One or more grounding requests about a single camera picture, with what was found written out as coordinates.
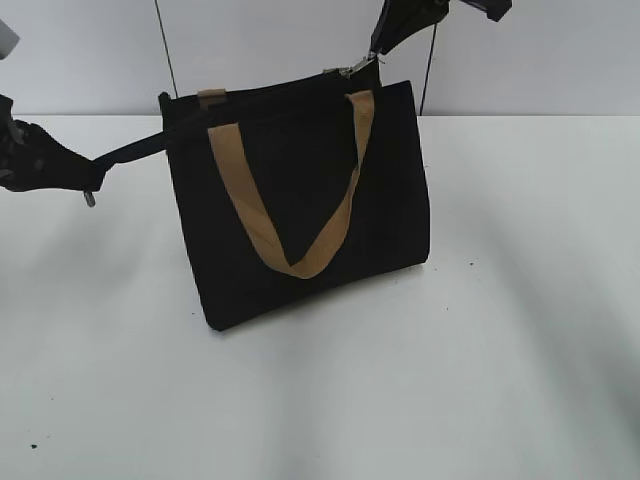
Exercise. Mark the black tote bag tan handles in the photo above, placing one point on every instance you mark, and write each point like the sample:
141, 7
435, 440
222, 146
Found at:
294, 189

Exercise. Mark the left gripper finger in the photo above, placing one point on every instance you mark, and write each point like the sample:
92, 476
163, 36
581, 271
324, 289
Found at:
41, 162

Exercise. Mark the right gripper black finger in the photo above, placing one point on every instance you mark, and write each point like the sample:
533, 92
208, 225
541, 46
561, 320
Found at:
388, 33

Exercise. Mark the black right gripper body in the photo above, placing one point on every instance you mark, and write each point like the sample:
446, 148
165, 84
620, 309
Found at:
450, 7

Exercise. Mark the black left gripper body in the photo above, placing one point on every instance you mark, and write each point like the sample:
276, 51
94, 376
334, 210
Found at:
10, 138

